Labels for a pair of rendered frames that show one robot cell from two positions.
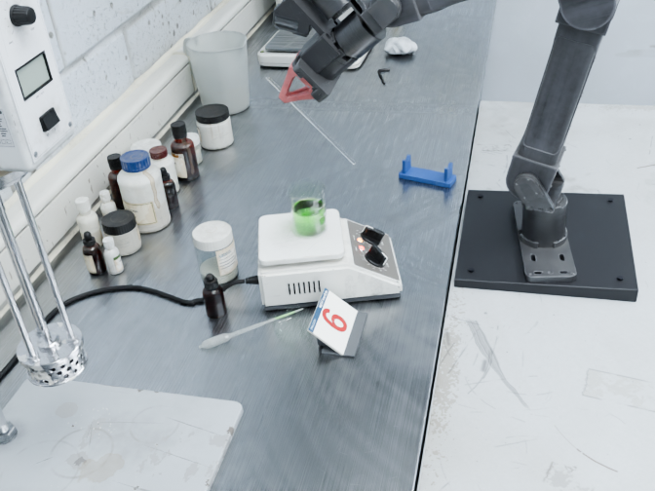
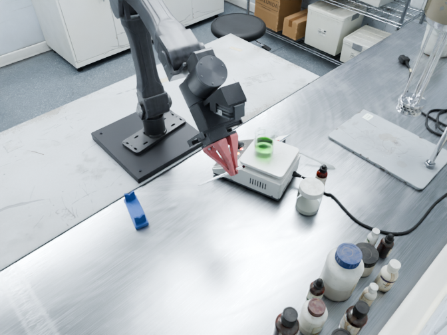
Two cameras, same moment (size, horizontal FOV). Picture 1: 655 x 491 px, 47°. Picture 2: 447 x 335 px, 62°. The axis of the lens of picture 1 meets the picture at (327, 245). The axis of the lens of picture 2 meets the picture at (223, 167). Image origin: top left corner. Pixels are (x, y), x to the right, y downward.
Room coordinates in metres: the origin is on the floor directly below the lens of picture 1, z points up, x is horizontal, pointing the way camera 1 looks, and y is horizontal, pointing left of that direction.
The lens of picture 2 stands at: (1.56, 0.29, 1.63)
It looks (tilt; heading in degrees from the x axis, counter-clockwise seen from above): 45 degrees down; 211
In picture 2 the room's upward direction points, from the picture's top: straight up
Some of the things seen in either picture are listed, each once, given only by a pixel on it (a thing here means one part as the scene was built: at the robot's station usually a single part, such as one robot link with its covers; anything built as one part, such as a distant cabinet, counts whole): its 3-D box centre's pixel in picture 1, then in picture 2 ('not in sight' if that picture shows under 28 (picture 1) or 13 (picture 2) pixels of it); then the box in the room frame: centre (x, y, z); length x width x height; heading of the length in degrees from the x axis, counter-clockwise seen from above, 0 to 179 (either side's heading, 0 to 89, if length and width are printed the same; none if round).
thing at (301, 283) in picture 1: (320, 258); (259, 164); (0.91, 0.01, 0.94); 0.22 x 0.13 x 0.08; 91
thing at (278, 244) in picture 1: (300, 236); (269, 155); (0.91, 0.04, 0.98); 0.12 x 0.12 x 0.01; 1
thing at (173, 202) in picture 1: (166, 187); (316, 289); (1.17, 0.27, 0.94); 0.03 x 0.03 x 0.08
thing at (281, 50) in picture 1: (316, 47); not in sight; (1.85, -0.02, 0.92); 0.26 x 0.19 x 0.05; 72
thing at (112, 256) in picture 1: (112, 255); (372, 238); (0.98, 0.33, 0.93); 0.02 x 0.02 x 0.06
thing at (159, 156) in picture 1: (162, 170); (312, 316); (1.22, 0.28, 0.94); 0.05 x 0.05 x 0.09
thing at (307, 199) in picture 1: (306, 208); (265, 143); (0.91, 0.02, 1.02); 0.06 x 0.05 x 0.08; 132
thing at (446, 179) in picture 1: (427, 169); (135, 208); (1.18, -0.19, 0.92); 0.10 x 0.03 x 0.04; 58
